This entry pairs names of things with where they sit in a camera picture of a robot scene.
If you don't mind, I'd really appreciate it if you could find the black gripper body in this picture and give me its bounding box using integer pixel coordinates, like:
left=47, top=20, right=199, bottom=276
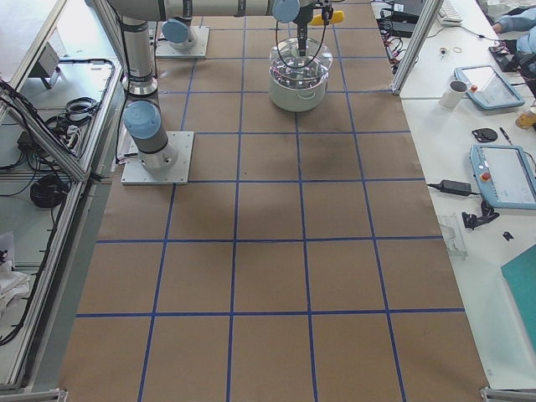
left=295, top=20, right=308, bottom=44

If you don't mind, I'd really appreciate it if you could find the yellow corn cob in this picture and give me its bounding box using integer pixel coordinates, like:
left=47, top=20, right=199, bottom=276
left=309, top=11, right=344, bottom=26

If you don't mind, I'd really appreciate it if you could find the glass pot lid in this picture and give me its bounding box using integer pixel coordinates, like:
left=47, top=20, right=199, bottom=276
left=269, top=38, right=332, bottom=84

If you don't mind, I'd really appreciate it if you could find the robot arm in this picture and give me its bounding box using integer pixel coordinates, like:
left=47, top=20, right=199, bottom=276
left=309, top=0, right=344, bottom=26
left=87, top=0, right=318, bottom=169

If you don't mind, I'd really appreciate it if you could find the pale green electric pot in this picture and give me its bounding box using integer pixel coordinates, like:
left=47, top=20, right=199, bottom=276
left=269, top=64, right=328, bottom=112

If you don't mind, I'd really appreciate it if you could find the white mug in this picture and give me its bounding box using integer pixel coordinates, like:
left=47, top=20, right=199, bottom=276
left=439, top=80, right=468, bottom=110

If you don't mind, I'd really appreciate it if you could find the far blue teach pendant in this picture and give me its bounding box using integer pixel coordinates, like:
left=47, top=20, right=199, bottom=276
left=454, top=64, right=525, bottom=111

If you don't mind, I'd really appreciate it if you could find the blue teach pendant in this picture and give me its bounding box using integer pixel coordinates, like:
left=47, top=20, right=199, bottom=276
left=454, top=64, right=525, bottom=111
left=469, top=144, right=535, bottom=210

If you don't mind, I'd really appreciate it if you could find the black power adapter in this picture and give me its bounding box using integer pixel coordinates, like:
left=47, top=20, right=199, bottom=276
left=440, top=179, right=472, bottom=197

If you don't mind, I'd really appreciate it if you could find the near blue teach pendant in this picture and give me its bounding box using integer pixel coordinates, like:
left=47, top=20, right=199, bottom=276
left=469, top=144, right=535, bottom=210

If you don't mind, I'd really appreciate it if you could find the teal board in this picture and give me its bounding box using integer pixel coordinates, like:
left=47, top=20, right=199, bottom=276
left=501, top=246, right=535, bottom=343

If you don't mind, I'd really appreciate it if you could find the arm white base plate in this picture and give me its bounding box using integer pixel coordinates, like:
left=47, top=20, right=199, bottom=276
left=156, top=26, right=210, bottom=59
left=121, top=131, right=194, bottom=185

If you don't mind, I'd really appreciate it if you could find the aluminium frame post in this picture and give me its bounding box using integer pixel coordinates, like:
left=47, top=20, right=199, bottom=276
left=390, top=0, right=442, bottom=95

